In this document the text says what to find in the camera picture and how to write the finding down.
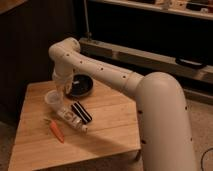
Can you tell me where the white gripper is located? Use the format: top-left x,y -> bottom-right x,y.
52,65 -> 74,97

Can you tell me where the translucent plastic cup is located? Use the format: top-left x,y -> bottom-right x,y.
44,90 -> 63,111

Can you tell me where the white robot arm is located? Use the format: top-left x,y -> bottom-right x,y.
48,37 -> 197,171

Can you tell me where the black ceramic bowl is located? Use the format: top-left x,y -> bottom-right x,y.
66,74 -> 93,98

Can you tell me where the black white striped block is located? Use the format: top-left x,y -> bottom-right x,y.
71,101 -> 92,124

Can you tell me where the orange toy carrot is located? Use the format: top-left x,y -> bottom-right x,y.
45,119 -> 65,143

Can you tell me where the wooden table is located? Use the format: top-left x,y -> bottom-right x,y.
8,81 -> 140,171

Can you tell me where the metal vertical pole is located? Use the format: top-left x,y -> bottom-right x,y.
83,0 -> 92,41

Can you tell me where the long wooden beam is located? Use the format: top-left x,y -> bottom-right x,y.
79,38 -> 213,84

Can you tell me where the black handle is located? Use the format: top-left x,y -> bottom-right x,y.
175,58 -> 207,70

